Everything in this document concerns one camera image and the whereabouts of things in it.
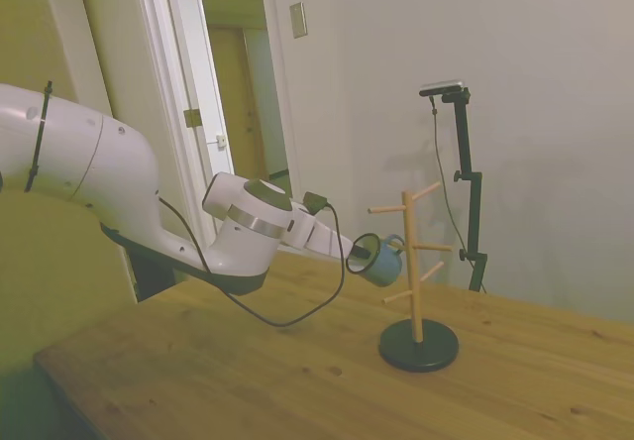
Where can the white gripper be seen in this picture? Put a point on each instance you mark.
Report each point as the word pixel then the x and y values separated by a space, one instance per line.
pixel 322 234

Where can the blue enamel mug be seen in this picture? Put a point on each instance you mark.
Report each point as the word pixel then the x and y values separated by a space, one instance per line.
pixel 384 264

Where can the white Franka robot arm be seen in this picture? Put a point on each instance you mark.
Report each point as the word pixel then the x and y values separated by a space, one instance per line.
pixel 109 172

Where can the wooden mug tree black base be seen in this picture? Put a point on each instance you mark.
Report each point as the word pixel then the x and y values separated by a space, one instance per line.
pixel 413 311

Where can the dark panel behind table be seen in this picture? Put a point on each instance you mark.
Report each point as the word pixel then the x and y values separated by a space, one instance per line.
pixel 148 274

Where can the brass door hinge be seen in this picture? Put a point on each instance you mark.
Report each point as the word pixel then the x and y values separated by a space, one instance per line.
pixel 192 118

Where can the white open door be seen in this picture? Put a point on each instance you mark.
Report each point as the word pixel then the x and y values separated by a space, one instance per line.
pixel 198 88

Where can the black camera stand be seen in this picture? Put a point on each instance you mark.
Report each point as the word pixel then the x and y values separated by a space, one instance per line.
pixel 468 177

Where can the grey camera on stand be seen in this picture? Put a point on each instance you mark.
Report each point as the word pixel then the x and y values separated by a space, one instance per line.
pixel 442 87

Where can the beige wall switch plate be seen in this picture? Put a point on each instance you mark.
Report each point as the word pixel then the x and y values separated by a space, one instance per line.
pixel 298 20

